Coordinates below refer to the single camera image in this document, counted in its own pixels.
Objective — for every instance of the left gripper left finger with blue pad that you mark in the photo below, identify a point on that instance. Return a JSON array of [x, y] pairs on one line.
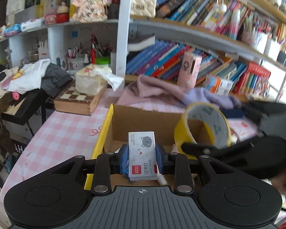
[[108, 164]]

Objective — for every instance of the tissue box with cloth cover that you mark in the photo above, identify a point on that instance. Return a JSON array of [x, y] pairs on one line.
[[92, 79]]

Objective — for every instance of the white quilted handbag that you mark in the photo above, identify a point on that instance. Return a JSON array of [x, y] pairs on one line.
[[145, 8]]

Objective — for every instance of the white pen holder box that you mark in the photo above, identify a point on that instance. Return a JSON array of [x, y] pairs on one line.
[[272, 49]]

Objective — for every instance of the yellow tape roll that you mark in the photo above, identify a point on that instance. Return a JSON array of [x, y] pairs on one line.
[[201, 129]]

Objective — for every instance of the pink cylindrical device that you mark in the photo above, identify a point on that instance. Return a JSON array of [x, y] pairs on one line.
[[189, 70]]

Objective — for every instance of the orange blue white box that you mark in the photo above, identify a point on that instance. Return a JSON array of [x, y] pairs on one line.
[[217, 85]]

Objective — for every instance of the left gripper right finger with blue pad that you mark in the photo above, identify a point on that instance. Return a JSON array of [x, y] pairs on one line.
[[175, 164]]

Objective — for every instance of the pile of clothes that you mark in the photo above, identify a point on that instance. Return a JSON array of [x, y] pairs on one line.
[[41, 75]]

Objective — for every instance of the wooden chess board box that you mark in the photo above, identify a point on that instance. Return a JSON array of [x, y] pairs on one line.
[[71, 101]]

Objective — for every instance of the pink floral doll figure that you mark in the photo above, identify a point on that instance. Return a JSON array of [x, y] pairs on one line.
[[88, 11]]

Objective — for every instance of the white bookshelf frame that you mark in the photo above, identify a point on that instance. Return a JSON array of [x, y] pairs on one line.
[[192, 34]]

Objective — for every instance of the pink checkered tablecloth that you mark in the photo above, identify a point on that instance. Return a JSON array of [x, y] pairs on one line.
[[61, 137]]

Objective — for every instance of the yellow cardboard box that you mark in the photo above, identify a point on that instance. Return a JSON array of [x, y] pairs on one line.
[[121, 120]]

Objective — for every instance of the purple cloth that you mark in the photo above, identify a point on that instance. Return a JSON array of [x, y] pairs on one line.
[[147, 89]]

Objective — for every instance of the white staples box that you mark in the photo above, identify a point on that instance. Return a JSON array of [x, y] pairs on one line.
[[142, 157]]

